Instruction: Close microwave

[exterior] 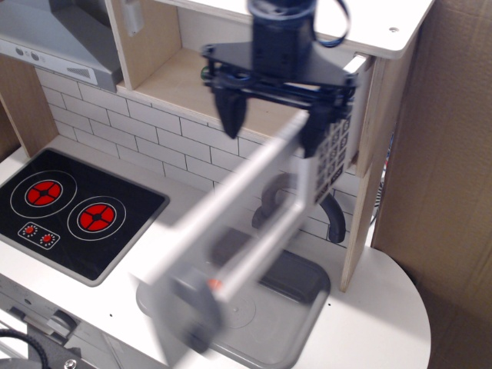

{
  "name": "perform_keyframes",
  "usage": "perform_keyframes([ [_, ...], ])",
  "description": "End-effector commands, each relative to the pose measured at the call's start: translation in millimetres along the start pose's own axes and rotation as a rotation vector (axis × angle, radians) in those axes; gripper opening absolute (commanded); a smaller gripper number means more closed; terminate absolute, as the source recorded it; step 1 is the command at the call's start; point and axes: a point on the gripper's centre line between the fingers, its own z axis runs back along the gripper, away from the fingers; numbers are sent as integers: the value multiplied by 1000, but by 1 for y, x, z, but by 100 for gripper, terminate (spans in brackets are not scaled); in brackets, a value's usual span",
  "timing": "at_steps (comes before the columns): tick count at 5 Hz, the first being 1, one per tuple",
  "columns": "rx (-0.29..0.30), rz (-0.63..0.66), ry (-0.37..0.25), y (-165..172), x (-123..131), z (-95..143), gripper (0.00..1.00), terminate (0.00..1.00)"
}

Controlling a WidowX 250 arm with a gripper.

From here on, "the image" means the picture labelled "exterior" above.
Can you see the grey toy sink basin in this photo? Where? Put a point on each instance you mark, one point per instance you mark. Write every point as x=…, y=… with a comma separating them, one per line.
x=265, y=325

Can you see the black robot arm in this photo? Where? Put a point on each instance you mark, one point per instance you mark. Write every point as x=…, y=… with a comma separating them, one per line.
x=280, y=7

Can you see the grey range hood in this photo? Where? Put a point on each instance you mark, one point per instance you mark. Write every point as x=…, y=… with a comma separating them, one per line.
x=61, y=37

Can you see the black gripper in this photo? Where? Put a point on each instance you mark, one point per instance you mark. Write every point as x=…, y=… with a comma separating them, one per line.
x=284, y=64

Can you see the purple toy eggplant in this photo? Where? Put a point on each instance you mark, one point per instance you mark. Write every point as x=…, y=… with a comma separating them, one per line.
x=204, y=74

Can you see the white toy microwave door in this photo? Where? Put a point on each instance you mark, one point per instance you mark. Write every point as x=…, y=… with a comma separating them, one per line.
x=235, y=201

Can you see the white wooden microwave cabinet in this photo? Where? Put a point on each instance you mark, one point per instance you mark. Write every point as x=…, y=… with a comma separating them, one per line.
x=158, y=44

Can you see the orange salmon sushi toy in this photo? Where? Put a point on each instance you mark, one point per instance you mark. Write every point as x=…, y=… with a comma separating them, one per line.
x=214, y=284

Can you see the black toy stove top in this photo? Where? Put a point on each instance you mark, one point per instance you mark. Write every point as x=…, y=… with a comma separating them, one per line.
x=74, y=217

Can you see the grey metal bracket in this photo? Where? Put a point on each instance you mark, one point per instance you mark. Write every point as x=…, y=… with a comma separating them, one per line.
x=66, y=341

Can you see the dark grey toy faucet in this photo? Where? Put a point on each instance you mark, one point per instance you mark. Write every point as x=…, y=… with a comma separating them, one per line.
x=270, y=203

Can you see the brown cardboard box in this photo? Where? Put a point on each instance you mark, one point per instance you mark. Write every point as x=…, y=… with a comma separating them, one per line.
x=435, y=215

